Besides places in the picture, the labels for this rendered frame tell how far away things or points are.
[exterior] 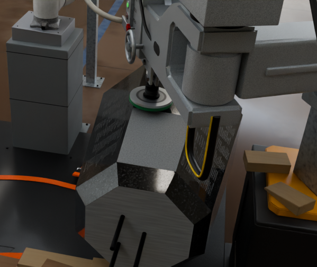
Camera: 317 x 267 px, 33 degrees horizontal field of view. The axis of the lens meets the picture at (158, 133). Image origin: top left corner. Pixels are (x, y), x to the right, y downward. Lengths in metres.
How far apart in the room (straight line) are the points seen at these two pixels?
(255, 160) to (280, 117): 2.16
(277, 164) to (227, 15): 1.02
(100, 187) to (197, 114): 0.65
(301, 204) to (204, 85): 0.73
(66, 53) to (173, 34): 1.49
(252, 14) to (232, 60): 0.20
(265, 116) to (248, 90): 2.67
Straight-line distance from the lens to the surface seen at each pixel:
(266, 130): 4.36
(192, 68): 1.81
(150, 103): 2.57
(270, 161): 2.47
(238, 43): 1.76
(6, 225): 3.24
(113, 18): 2.92
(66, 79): 3.48
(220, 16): 1.62
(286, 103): 4.84
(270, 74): 1.89
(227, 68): 1.79
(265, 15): 1.68
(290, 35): 1.93
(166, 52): 2.03
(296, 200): 2.29
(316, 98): 2.22
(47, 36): 3.45
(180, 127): 2.51
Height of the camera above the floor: 2.18
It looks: 32 degrees down
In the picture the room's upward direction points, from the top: 6 degrees clockwise
